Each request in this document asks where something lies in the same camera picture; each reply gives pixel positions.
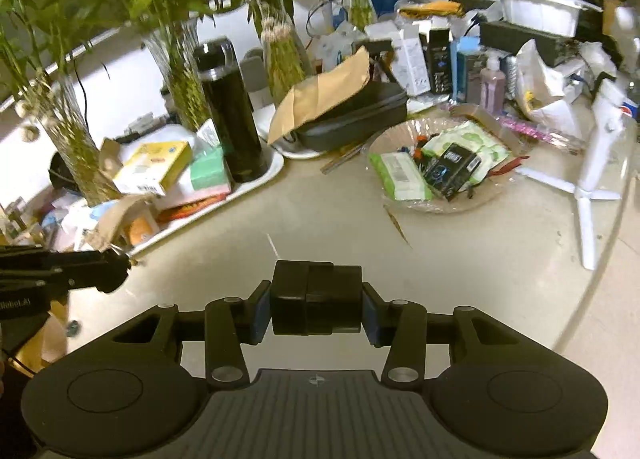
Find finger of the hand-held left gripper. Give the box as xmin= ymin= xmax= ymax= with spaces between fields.
xmin=0 ymin=246 xmax=132 ymax=298

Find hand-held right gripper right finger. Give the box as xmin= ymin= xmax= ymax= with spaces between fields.
xmin=361 ymin=283 xmax=532 ymax=386

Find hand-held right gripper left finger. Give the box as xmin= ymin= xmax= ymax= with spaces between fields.
xmin=106 ymin=281 xmax=274 ymax=386

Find black cylinder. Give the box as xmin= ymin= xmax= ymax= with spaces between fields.
xmin=270 ymin=260 xmax=364 ymax=336

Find crumpled brown paper bag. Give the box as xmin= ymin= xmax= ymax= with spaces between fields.
xmin=82 ymin=194 xmax=161 ymax=253

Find orange card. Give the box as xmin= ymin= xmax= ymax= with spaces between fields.
xmin=125 ymin=214 xmax=161 ymax=245

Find thin brown stick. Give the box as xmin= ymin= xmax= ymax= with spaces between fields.
xmin=384 ymin=206 xmax=414 ymax=248

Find tall glass vase with bamboo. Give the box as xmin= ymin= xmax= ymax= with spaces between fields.
xmin=15 ymin=84 xmax=124 ymax=208

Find yellow carton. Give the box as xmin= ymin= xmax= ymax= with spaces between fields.
xmin=112 ymin=140 xmax=194 ymax=198

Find clear glass plate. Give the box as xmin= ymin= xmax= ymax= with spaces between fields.
xmin=367 ymin=118 xmax=521 ymax=214

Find white tray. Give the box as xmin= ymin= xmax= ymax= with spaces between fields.
xmin=126 ymin=139 xmax=286 ymax=250

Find green and pink tissue pack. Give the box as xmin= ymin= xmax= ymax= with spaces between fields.
xmin=190 ymin=146 xmax=234 ymax=195

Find brown chopsticks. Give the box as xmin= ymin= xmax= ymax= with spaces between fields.
xmin=320 ymin=142 xmax=369 ymax=175

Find black packet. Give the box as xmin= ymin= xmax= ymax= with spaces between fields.
xmin=422 ymin=142 xmax=484 ymax=203

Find black thermos bottle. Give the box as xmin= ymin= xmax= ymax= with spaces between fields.
xmin=192 ymin=38 xmax=271 ymax=184

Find white and green wipes pack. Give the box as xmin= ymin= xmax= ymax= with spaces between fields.
xmin=425 ymin=120 xmax=511 ymax=175

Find black zip case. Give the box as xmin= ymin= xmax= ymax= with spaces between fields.
xmin=295 ymin=82 xmax=410 ymax=153

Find cut glass vase with bamboo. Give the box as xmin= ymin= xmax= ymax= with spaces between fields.
xmin=142 ymin=22 xmax=214 ymax=133

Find brown paper envelope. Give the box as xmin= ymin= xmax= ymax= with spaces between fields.
xmin=267 ymin=45 xmax=372 ymax=145

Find glass flask with bamboo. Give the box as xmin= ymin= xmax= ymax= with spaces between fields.
xmin=255 ymin=0 xmax=309 ymax=108

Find white carton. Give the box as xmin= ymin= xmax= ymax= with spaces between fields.
xmin=390 ymin=32 xmax=431 ymax=98

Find pink soap bottle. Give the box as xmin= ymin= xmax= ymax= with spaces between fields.
xmin=480 ymin=52 xmax=509 ymax=113

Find black carton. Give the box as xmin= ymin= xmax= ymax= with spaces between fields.
xmin=427 ymin=28 xmax=454 ymax=95

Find blue carton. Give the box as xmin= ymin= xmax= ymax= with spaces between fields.
xmin=450 ymin=36 xmax=484 ymax=103

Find white gimbal tripod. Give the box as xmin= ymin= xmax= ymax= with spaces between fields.
xmin=515 ymin=74 xmax=631 ymax=271

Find white crumpled plastic bag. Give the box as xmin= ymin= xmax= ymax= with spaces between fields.
xmin=515 ymin=39 xmax=619 ymax=125

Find yellow cloth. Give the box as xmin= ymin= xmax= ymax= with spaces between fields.
xmin=400 ymin=0 xmax=464 ymax=20

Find long dark box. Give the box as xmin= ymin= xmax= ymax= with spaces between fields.
xmin=480 ymin=19 xmax=576 ymax=68

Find cola bottle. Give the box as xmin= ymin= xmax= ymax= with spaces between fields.
xmin=617 ymin=89 xmax=640 ymax=121

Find white foam bowl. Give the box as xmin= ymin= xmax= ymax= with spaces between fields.
xmin=492 ymin=0 xmax=601 ymax=38

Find rainbow ribbon cable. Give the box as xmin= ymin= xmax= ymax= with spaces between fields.
xmin=450 ymin=103 xmax=526 ymax=150

